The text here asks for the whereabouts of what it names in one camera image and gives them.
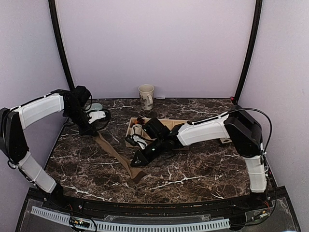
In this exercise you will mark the teal striped ceramic bowl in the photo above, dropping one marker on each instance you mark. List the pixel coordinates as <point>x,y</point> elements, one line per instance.
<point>96,107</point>

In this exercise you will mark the black front table rail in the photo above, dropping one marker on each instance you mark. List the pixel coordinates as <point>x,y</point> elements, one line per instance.
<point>232,207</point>

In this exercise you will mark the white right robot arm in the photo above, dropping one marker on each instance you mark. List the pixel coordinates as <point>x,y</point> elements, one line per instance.
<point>236,125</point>

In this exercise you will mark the black right corner post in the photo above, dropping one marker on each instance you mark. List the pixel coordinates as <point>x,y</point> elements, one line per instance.
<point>249,53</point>

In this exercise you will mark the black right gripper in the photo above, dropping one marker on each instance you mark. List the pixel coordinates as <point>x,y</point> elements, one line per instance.
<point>145,160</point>

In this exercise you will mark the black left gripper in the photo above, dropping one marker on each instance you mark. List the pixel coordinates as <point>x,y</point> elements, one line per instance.
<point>89,130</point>

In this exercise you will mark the beige ribbed sock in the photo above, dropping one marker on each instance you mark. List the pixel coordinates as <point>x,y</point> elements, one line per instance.
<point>136,174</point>

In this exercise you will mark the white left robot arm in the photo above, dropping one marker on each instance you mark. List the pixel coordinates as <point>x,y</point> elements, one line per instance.
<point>14,122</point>

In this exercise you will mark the white slotted cable duct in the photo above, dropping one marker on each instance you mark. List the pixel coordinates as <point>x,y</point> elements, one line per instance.
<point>134,224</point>

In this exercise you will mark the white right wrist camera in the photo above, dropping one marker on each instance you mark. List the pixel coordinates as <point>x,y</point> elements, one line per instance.
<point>136,140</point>

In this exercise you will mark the coral pattern ceramic mug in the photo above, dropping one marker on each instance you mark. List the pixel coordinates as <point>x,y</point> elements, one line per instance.
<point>146,94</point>

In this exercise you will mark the black left corner post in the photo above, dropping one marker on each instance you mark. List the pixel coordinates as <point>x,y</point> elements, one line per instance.
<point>60,45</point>

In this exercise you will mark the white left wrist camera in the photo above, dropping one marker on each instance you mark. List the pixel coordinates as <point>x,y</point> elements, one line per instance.
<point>94,116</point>

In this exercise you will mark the black corner post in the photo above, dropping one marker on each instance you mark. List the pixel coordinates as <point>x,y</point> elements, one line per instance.
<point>60,45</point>
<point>249,53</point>

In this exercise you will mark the rolled red argyle sock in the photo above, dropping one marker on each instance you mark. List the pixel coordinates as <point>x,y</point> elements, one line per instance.
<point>140,121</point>

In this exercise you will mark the rolled white ribbed sock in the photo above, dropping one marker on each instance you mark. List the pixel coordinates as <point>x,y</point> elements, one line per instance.
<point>137,129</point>

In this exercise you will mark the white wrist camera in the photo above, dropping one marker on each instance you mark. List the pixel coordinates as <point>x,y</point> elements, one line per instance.
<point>94,116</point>
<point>136,140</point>

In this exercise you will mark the wooden compartment tray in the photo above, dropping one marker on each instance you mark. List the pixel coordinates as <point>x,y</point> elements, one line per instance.
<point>170,123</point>

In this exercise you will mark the green circuit board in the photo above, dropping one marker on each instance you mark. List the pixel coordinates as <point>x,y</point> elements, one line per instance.
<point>78,222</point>

